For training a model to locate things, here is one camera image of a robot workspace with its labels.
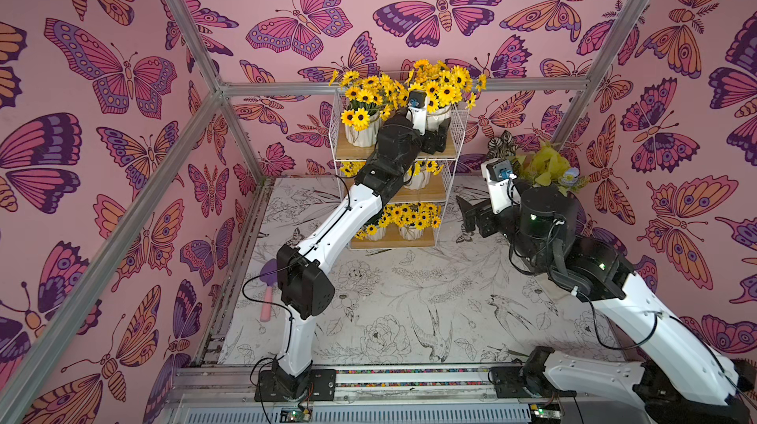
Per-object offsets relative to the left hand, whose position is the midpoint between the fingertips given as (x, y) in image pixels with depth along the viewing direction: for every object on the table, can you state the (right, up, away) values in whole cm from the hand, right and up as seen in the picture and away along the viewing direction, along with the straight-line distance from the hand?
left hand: (438, 113), depth 72 cm
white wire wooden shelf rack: (+1, -19, +9) cm, 21 cm away
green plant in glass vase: (+37, -11, +18) cm, 42 cm away
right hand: (+7, -18, -11) cm, 23 cm away
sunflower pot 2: (-16, -31, +20) cm, 41 cm away
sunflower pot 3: (-5, -26, +18) cm, 32 cm away
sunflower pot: (-4, -15, +8) cm, 17 cm away
